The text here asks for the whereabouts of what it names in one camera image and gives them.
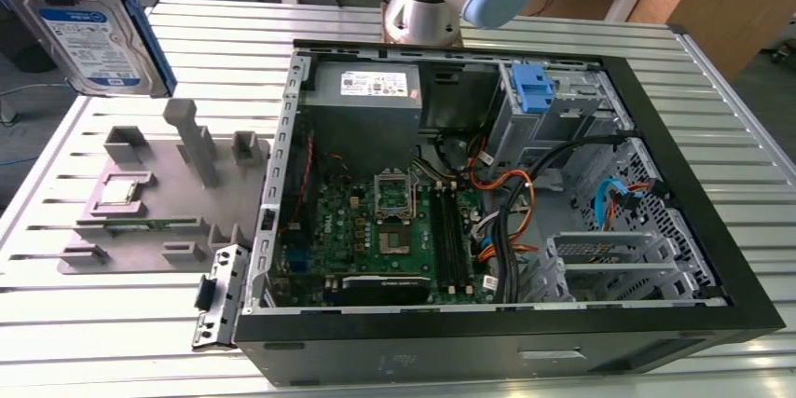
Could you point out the grey power supply unit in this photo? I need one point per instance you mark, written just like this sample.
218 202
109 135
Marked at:
366 132

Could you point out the black graphics card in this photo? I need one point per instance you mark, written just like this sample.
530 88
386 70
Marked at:
378 291

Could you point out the blue plastic drive latch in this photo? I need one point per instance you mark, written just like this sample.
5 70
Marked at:
530 90

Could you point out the grey parts rack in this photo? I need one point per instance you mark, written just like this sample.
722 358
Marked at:
168 211

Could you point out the wooden cabinet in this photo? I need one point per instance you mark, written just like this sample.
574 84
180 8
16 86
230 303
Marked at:
733 20

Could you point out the black RAM slot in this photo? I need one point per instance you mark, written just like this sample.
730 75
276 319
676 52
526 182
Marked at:
460 239
444 239

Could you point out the black case fan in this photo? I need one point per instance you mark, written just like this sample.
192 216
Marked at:
297 155

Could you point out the silver optical drive cage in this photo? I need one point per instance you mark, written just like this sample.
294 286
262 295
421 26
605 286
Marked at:
534 132

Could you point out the green motherboard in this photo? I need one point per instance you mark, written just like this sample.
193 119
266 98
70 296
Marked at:
429 249

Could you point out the metal slot bracket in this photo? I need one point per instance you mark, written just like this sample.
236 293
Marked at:
226 286

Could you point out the hard disk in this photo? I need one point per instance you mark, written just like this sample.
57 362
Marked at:
98 39

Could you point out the green RAM stick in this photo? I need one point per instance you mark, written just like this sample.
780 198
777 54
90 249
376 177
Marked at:
136 225

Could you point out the black PC case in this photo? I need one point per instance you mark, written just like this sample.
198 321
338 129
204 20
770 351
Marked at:
434 351

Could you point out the silver CPU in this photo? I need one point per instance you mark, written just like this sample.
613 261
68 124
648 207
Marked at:
117 193

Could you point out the CPU socket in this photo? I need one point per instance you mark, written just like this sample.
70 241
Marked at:
397 240

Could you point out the silver disk bay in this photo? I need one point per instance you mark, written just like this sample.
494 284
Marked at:
621 267

